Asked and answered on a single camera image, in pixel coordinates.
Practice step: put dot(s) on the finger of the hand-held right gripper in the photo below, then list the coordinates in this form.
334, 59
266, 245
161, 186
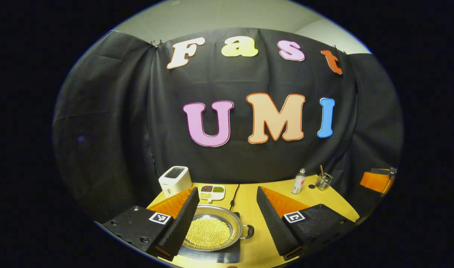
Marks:
375, 181

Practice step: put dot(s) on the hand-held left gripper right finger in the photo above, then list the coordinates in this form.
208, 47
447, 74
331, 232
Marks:
273, 223

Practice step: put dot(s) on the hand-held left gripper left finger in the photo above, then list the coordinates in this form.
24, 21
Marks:
182, 223

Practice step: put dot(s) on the heap of yellow beans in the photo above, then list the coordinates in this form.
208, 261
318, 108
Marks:
208, 232

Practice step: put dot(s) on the black induction cooktop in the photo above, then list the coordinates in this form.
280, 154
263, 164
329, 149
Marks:
212, 257

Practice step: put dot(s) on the white divided bean dish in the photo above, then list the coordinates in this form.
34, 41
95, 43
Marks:
212, 192

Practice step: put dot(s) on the white toaster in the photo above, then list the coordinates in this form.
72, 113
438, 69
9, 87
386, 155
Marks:
174, 180

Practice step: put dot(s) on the small white bottle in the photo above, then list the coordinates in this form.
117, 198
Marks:
298, 183

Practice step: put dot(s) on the clear glass cup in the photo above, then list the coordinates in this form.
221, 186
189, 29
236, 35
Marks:
323, 183

